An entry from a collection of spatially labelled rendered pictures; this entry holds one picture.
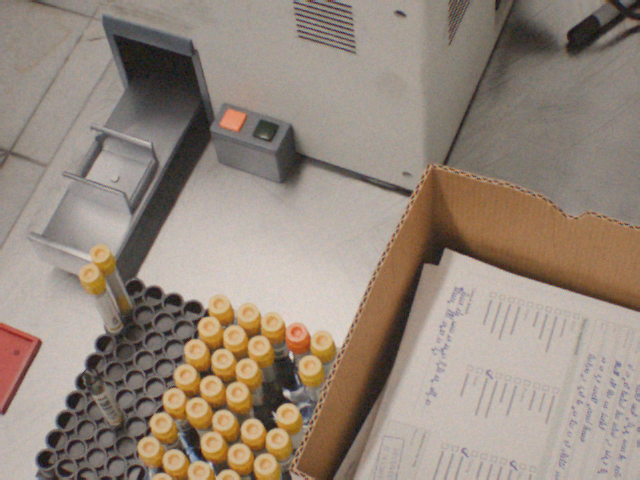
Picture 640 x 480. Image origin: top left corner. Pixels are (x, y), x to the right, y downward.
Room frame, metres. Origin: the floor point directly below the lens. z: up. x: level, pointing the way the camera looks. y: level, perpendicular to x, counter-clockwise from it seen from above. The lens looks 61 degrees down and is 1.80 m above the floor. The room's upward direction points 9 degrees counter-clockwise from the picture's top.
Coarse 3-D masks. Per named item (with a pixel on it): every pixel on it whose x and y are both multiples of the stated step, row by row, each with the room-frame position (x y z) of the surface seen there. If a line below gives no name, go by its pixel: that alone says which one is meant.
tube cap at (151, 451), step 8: (144, 440) 0.32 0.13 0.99; (152, 440) 0.32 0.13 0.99; (144, 448) 0.31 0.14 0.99; (152, 448) 0.31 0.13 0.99; (160, 448) 0.31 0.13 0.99; (144, 456) 0.31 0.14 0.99; (152, 456) 0.31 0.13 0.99; (160, 456) 0.31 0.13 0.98; (144, 464) 0.31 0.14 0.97; (152, 464) 0.30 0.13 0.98; (160, 464) 0.31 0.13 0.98
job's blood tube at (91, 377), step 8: (88, 368) 0.38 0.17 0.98; (88, 376) 0.38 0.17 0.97; (96, 376) 0.38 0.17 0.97; (88, 384) 0.37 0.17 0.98; (96, 384) 0.37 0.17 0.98; (104, 384) 0.37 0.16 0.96; (96, 392) 0.37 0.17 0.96; (104, 392) 0.37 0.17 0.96; (96, 400) 0.37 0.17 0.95; (104, 400) 0.37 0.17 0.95; (112, 400) 0.37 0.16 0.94; (104, 408) 0.37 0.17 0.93; (112, 408) 0.37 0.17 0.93; (112, 416) 0.37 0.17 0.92; (120, 416) 0.37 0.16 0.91; (112, 424) 0.37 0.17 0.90
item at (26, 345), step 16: (0, 336) 0.47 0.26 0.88; (16, 336) 0.47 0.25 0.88; (32, 336) 0.46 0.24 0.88; (0, 352) 0.45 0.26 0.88; (16, 352) 0.45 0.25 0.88; (32, 352) 0.45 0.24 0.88; (0, 368) 0.44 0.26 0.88; (16, 368) 0.44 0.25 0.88; (0, 384) 0.43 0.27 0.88; (16, 384) 0.42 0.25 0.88; (0, 400) 0.41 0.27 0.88
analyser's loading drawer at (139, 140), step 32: (160, 64) 0.68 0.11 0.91; (192, 64) 0.67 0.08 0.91; (128, 96) 0.65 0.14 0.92; (160, 96) 0.64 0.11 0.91; (192, 96) 0.64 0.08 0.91; (96, 128) 0.60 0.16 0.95; (128, 128) 0.62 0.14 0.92; (160, 128) 0.61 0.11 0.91; (96, 160) 0.59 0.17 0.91; (128, 160) 0.59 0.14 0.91; (160, 160) 0.58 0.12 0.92; (96, 192) 0.55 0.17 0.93; (128, 192) 0.56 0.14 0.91; (64, 224) 0.54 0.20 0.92; (96, 224) 0.53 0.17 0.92; (128, 224) 0.53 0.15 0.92; (64, 256) 0.50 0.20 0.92
